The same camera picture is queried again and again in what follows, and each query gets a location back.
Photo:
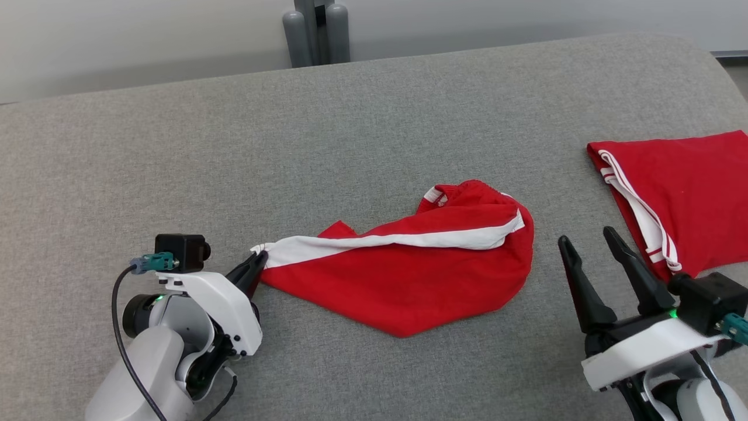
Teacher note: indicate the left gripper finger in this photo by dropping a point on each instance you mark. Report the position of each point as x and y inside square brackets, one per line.
[248, 268]
[256, 279]

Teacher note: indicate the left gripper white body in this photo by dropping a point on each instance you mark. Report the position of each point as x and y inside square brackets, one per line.
[228, 310]

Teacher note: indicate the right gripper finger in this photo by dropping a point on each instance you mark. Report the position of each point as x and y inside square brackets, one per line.
[646, 280]
[587, 298]

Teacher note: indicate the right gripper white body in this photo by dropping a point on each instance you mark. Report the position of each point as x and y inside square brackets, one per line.
[643, 348]

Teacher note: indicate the red basketball jersey number 23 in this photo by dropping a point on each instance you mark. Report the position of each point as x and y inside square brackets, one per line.
[695, 193]

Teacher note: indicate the red shorts white stripe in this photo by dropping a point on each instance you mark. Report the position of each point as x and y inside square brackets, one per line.
[409, 280]

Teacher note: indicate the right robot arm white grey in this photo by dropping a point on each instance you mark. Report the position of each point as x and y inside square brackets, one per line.
[689, 403]

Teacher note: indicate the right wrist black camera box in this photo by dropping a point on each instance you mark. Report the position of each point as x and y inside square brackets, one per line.
[707, 301]

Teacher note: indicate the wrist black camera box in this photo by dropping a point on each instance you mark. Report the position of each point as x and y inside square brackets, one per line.
[181, 251]
[707, 301]

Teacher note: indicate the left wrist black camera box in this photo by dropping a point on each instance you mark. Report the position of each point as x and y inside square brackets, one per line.
[181, 251]

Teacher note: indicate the grey cylindrical post foot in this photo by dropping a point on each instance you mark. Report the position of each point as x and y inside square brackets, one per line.
[338, 35]
[297, 41]

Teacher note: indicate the grey partition post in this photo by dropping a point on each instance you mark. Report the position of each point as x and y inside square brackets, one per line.
[305, 4]

